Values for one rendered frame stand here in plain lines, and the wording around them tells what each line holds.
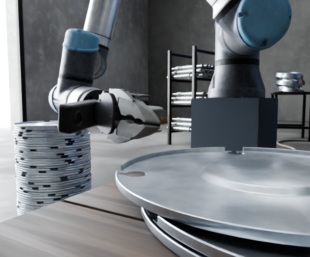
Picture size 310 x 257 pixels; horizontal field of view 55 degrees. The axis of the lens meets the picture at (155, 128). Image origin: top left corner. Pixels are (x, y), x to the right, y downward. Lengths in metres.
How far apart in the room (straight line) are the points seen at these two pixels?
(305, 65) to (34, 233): 7.31
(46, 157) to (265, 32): 0.83
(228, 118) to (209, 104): 0.06
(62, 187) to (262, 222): 1.01
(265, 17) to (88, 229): 0.55
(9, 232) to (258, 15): 0.58
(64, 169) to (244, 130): 0.68
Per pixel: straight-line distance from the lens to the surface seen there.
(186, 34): 8.13
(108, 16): 0.81
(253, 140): 0.74
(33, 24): 5.50
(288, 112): 7.41
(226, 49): 0.79
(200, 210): 0.21
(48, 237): 0.22
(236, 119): 0.75
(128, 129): 0.47
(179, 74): 2.98
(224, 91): 0.78
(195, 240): 0.17
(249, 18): 0.66
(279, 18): 0.69
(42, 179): 1.16
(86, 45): 0.67
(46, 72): 5.53
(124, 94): 0.48
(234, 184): 0.26
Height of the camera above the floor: 0.44
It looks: 5 degrees down
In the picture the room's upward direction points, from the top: straight up
